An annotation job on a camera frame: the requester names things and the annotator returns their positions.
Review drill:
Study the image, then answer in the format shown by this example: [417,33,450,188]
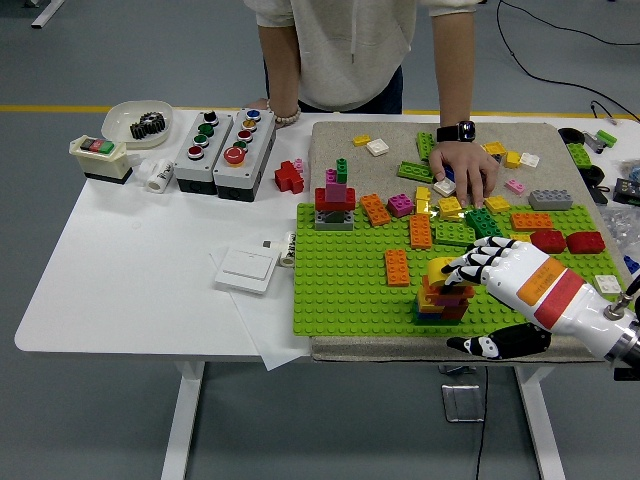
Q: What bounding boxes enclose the dark green large brick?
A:
[464,207,504,240]

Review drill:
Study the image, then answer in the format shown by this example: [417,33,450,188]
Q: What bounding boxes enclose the pale beaded bracelet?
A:
[264,98,302,129]

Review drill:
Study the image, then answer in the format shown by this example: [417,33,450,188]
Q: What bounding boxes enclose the orange long brick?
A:
[359,193,393,226]
[383,248,411,288]
[408,213,434,250]
[509,212,555,231]

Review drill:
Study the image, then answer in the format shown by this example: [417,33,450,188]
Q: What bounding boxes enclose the grey red pink brick tower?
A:
[313,157,357,232]

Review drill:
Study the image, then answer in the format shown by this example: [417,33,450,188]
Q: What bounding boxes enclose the yellow curved brick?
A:
[424,256,476,291]

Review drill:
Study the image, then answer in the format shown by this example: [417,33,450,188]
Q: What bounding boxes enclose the black floor cable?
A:
[496,0,640,122]

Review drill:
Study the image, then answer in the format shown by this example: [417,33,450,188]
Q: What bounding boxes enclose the black cable with connector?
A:
[589,99,640,125]

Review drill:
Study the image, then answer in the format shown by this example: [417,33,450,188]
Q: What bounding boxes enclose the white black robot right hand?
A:
[442,236,632,361]

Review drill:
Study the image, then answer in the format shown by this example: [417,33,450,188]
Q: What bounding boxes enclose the grey-brown mat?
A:
[305,120,640,365]

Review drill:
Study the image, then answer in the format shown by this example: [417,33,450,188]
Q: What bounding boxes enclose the red brick cluster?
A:
[273,159,306,195]

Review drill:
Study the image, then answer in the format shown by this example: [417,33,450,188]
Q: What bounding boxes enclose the black electronic device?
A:
[613,177,640,206]

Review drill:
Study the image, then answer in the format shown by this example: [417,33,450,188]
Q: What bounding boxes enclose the white printed cylinder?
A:
[278,230,297,269]

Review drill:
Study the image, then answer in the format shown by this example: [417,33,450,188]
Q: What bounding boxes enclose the black hanging cable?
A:
[474,367,490,480]

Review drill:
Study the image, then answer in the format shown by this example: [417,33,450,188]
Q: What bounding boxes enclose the black wristwatch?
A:
[436,119,478,144]

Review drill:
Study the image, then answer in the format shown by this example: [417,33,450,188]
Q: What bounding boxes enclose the metal floor plate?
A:
[440,383,486,424]

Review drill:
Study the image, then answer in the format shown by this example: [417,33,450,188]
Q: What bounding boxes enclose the clear bag of parts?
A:
[599,202,640,251]

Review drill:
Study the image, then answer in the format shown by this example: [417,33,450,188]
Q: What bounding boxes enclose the white wall switch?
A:
[214,247,279,296]

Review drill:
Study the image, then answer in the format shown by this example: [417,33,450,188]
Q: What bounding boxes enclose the magenta brick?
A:
[387,193,415,219]

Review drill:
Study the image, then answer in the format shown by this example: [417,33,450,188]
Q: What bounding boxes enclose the green studded baseplate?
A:
[292,202,640,337]

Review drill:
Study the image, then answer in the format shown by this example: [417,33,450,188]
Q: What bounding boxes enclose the white plastic pipe fitting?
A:
[134,157,175,193]

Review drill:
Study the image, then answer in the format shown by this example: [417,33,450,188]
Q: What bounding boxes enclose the white plastic dish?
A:
[101,99,175,150]

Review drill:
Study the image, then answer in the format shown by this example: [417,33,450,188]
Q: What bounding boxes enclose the grey emergency-stop button box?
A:
[213,107,277,202]

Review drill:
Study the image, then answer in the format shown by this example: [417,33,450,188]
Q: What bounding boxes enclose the red curved brick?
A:
[566,230,606,255]
[529,229,568,254]

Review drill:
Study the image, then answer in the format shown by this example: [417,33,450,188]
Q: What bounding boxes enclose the grey long brick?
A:
[528,188,575,211]

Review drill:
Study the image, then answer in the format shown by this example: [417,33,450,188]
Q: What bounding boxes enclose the white table leg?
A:
[160,360,206,480]
[514,365,566,480]

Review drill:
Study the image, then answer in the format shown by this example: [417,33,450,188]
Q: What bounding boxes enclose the person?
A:
[243,0,501,209]

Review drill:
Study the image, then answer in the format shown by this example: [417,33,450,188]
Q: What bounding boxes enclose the lime green long brick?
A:
[397,160,434,183]
[433,221,476,247]

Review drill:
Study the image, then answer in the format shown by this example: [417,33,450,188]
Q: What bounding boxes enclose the multicoloured brick stack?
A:
[413,284,476,326]

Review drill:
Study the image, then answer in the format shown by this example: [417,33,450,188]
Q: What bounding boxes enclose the white furniture foot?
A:
[30,0,66,29]

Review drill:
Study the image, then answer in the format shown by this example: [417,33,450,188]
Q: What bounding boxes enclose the person's left hand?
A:
[428,139,501,209]

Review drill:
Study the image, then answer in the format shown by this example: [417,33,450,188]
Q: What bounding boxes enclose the cream red-green switch box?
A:
[68,134,134,185]

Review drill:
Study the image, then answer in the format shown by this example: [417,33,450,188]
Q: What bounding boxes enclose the white paper sheet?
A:
[208,249,312,372]

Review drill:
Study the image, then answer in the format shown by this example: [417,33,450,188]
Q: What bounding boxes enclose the grey four-button box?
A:
[173,108,235,195]

